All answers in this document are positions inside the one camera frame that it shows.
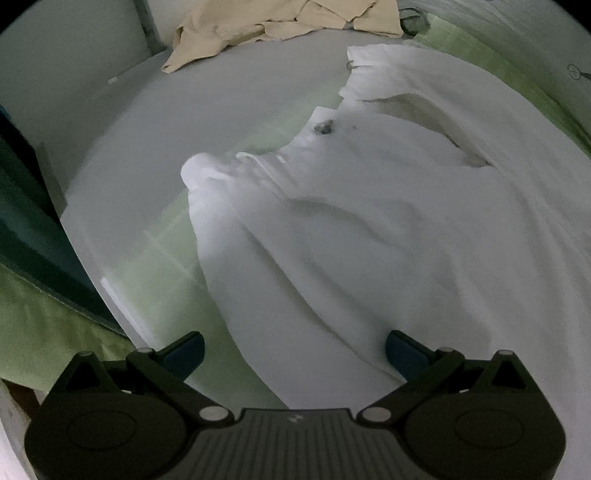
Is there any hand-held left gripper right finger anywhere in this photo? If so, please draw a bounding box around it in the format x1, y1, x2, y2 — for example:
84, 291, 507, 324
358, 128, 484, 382
355, 329, 542, 424

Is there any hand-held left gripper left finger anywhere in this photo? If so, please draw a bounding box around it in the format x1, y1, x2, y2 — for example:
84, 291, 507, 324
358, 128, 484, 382
48, 330, 234, 424

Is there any white shirt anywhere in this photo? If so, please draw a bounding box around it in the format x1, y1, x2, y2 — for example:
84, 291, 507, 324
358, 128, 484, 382
180, 44, 591, 409

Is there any pale green bed sheet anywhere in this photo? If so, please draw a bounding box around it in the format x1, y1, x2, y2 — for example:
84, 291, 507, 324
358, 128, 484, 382
0, 9, 591, 416

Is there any beige garment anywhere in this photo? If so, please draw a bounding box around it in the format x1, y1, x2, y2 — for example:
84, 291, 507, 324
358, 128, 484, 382
161, 0, 404, 75

